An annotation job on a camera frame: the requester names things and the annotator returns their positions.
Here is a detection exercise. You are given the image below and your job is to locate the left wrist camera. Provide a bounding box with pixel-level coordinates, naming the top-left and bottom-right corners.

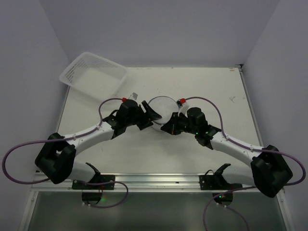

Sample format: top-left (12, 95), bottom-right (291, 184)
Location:
top-left (122, 92), bottom-right (138, 102)

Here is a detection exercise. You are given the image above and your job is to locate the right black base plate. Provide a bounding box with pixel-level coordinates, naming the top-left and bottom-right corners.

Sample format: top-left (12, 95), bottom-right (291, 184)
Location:
top-left (198, 166), bottom-right (243, 191)

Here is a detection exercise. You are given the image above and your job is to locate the aluminium mounting rail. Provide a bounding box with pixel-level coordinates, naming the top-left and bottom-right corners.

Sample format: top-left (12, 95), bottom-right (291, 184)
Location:
top-left (30, 173), bottom-right (283, 193)

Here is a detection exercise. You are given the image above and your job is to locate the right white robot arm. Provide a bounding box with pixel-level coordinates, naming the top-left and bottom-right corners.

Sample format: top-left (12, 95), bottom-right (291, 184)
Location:
top-left (160, 107), bottom-right (293, 198)

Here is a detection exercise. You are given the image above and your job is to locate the white plastic basket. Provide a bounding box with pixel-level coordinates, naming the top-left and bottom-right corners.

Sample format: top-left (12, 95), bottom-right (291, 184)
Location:
top-left (59, 52), bottom-right (128, 101)

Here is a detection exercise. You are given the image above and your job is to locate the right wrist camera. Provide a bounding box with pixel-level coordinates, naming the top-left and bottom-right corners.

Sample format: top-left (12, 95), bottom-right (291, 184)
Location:
top-left (177, 98), bottom-right (190, 115)

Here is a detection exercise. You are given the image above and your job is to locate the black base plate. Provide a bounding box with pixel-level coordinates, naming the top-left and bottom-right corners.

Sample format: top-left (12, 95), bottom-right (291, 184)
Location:
top-left (72, 174), bottom-right (116, 190)
top-left (198, 166), bottom-right (243, 191)

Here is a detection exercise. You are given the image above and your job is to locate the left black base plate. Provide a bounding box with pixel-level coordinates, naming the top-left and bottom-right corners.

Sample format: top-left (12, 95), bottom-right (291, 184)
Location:
top-left (72, 174), bottom-right (116, 190)

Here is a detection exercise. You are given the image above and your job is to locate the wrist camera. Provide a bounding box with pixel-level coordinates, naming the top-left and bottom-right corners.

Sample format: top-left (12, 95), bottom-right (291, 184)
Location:
top-left (122, 92), bottom-right (138, 102)
top-left (177, 98), bottom-right (190, 115)

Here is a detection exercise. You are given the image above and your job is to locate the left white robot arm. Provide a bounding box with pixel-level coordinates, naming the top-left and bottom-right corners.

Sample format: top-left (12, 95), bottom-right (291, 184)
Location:
top-left (35, 99), bottom-right (162, 185)

